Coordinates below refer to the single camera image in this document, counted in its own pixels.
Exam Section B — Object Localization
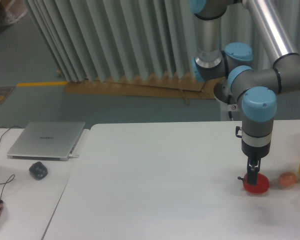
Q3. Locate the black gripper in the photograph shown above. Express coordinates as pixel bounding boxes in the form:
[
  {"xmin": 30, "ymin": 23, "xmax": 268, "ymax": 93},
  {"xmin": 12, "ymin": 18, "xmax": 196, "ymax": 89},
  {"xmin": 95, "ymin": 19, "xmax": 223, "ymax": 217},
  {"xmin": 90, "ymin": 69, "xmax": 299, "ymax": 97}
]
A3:
[{"xmin": 241, "ymin": 141, "xmax": 270, "ymax": 186}]

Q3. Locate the red bell pepper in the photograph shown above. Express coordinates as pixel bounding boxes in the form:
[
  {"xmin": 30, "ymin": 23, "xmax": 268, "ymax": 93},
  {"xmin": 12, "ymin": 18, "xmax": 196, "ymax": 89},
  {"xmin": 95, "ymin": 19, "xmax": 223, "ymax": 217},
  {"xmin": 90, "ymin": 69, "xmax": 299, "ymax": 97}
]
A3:
[{"xmin": 237, "ymin": 173, "xmax": 270, "ymax": 195}]

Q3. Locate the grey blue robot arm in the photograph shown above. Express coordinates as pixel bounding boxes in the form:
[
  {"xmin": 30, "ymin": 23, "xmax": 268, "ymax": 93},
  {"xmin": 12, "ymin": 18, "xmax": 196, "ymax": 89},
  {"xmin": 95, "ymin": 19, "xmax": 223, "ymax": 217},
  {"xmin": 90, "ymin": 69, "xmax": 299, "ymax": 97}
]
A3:
[{"xmin": 189, "ymin": 0, "xmax": 300, "ymax": 186}]

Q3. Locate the brown egg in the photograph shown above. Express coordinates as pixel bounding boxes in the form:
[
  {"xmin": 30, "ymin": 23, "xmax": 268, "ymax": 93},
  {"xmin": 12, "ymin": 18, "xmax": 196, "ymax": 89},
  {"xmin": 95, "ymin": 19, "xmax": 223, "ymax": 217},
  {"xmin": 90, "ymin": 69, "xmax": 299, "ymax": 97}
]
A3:
[{"xmin": 277, "ymin": 172, "xmax": 297, "ymax": 189}]

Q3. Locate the flat brown cardboard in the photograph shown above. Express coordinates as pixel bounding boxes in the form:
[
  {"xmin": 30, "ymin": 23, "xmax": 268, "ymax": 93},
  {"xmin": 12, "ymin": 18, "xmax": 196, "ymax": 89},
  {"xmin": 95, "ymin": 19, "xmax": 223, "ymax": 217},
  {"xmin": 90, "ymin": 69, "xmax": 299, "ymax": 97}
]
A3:
[{"xmin": 63, "ymin": 73, "xmax": 221, "ymax": 105}]

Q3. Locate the grey folding screen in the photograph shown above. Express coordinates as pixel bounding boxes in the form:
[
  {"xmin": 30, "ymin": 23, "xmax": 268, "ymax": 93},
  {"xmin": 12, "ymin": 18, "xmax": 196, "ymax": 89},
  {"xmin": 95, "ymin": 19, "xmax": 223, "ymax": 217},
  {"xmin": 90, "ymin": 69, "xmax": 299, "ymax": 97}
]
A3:
[{"xmin": 22, "ymin": 0, "xmax": 300, "ymax": 84}]

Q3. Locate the black earbuds case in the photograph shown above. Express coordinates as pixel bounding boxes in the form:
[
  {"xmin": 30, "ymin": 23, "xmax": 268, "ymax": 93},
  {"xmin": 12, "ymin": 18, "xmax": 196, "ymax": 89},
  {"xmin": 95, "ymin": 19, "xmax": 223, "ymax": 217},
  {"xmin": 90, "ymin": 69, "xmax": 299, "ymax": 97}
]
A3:
[{"xmin": 29, "ymin": 161, "xmax": 48, "ymax": 180}]

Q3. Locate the silver closed laptop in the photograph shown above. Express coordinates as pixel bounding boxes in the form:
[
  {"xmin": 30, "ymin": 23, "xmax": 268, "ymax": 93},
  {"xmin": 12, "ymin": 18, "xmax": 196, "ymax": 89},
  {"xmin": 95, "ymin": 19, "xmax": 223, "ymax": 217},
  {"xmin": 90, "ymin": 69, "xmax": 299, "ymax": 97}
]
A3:
[{"xmin": 7, "ymin": 121, "xmax": 86, "ymax": 161}]

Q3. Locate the black cable behind laptop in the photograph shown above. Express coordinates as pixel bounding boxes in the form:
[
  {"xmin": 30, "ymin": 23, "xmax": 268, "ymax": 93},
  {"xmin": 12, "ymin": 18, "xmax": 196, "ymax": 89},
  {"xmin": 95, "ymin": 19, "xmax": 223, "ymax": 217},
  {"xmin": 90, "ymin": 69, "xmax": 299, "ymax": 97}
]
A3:
[{"xmin": 0, "ymin": 125, "xmax": 25, "ymax": 167}]

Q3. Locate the black mouse cable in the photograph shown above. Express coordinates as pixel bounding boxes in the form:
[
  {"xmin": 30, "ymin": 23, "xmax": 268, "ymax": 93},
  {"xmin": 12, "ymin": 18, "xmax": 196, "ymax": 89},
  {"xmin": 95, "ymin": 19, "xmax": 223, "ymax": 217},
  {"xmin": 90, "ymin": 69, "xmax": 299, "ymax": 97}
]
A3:
[{"xmin": 0, "ymin": 173, "xmax": 16, "ymax": 201}]

